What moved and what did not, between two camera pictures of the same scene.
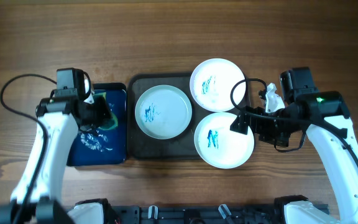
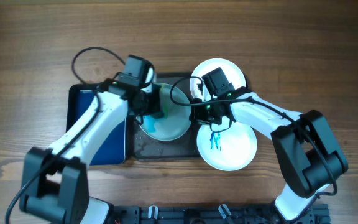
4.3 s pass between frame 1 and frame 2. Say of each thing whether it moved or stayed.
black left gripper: moved
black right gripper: moved
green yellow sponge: moved
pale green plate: stayed
